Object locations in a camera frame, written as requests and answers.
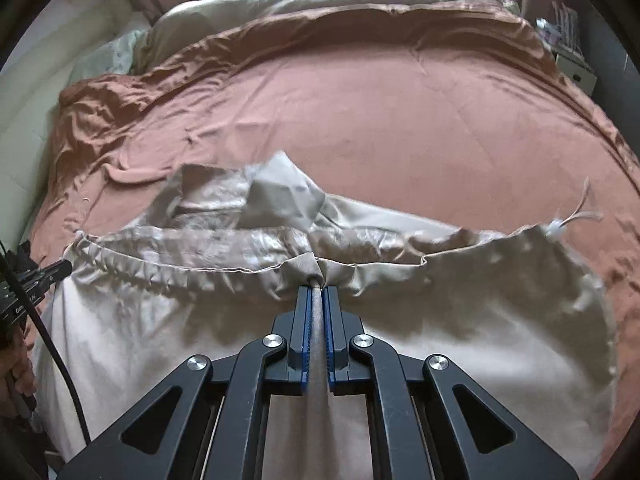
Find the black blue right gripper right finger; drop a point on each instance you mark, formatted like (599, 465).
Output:
(428, 419)

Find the rust brown bed cover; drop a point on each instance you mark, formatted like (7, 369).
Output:
(431, 163)

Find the olive beige duvet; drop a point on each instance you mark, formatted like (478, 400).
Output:
(192, 21)

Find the person's left hand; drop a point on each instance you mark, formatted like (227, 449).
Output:
(15, 363)

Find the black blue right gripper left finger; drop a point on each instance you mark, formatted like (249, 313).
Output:
(208, 418)

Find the white bedside drawer cabinet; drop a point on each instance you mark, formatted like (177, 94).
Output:
(561, 37)

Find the pale green pillow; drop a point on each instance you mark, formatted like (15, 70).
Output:
(114, 57)

